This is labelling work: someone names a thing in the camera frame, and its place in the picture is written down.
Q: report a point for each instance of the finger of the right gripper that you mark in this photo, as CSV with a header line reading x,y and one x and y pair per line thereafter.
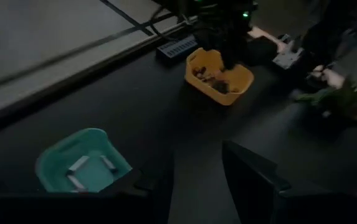
x,y
231,54

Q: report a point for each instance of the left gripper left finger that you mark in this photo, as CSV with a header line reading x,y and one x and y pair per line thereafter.
x,y
147,199

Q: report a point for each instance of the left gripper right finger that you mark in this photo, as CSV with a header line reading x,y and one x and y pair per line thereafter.
x,y
253,193

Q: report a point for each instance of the copper black AA battery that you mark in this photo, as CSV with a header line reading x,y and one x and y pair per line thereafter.
x,y
221,86
201,72

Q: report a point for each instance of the silver AAA battery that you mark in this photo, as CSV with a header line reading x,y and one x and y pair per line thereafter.
x,y
108,163
75,183
78,164

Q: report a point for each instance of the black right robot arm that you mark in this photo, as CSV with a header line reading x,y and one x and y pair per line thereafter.
x,y
324,37

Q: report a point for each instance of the yellow plastic bin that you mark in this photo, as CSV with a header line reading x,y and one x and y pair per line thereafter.
x,y
228,96

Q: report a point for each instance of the grey power strip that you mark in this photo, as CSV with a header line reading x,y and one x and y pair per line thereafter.
x,y
178,47

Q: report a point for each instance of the teal plastic bin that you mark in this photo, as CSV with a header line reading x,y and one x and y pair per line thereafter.
x,y
59,155

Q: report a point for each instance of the potted succulent plant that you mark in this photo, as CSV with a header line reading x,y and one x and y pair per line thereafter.
x,y
337,99

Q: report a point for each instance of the white metal bracket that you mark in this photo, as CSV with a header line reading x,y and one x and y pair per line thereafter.
x,y
287,59

